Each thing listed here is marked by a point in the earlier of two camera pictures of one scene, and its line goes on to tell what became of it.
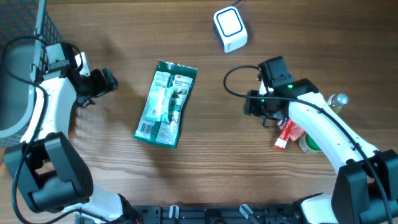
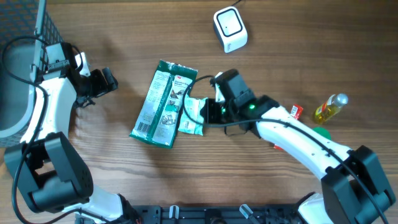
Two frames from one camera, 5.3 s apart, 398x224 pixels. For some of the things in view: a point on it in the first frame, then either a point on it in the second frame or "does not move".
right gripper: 250,106 to 209,115
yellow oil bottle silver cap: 336,101 does not move
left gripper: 101,88 does not move
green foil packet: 170,91 does not move
